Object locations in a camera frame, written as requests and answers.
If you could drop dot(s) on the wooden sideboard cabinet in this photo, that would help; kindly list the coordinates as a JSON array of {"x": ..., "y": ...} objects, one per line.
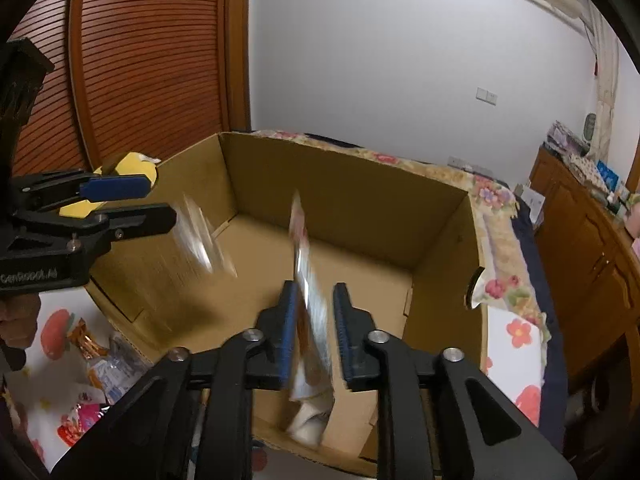
[{"x": 585, "y": 240}]

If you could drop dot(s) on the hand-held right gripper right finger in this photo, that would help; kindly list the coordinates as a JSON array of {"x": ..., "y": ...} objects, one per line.
[{"x": 344, "y": 345}]

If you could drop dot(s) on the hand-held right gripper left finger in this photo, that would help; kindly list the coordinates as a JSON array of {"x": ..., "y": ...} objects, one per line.
[{"x": 286, "y": 345}]

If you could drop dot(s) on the white wall switch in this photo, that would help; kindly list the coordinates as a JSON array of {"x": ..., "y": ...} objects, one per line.
[{"x": 486, "y": 95}]

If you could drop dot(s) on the person's left hand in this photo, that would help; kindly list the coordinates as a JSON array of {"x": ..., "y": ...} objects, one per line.
[{"x": 17, "y": 325}]

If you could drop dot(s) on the orange foil candy wrapper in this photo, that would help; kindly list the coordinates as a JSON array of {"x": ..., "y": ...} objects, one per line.
[{"x": 86, "y": 340}]

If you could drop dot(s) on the wooden louvered wardrobe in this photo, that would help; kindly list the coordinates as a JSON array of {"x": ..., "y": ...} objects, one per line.
[{"x": 150, "y": 60}]

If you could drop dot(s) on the pink snack packet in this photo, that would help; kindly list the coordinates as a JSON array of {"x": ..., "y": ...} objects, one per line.
[{"x": 80, "y": 420}]

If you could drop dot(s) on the white paper box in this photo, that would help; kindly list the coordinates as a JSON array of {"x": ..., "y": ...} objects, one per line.
[{"x": 532, "y": 205}]

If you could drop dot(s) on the small white fan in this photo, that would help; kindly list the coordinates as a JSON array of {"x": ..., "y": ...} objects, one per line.
[{"x": 590, "y": 126}]

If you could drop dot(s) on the brown cardboard box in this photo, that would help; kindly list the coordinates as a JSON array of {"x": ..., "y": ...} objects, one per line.
[{"x": 360, "y": 200}]

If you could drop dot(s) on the cream patterned curtain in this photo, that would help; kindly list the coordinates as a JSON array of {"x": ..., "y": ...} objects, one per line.
[{"x": 607, "y": 70}]

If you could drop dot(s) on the strawberry print sheet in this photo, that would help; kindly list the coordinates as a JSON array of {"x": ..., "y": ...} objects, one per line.
[{"x": 50, "y": 390}]

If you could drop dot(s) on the blue box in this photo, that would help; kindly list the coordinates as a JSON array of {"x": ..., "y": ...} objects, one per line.
[{"x": 608, "y": 174}]

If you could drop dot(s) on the folded purple cloth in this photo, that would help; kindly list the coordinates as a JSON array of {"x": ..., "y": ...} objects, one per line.
[{"x": 567, "y": 136}]

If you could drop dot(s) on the orange white snack packet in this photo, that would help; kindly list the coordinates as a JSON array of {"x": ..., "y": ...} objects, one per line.
[{"x": 312, "y": 305}]

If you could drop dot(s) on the white wall socket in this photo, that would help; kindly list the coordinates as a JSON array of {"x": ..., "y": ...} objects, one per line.
[{"x": 462, "y": 164}]

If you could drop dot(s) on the clear silver snack packet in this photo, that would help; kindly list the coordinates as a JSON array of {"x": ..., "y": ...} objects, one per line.
[{"x": 200, "y": 240}]

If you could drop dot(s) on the navy bed sheet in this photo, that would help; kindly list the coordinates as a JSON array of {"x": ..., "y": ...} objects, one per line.
[{"x": 550, "y": 360}]

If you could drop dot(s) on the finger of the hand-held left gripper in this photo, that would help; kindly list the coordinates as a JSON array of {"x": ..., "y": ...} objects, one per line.
[
  {"x": 145, "y": 220},
  {"x": 117, "y": 186}
]

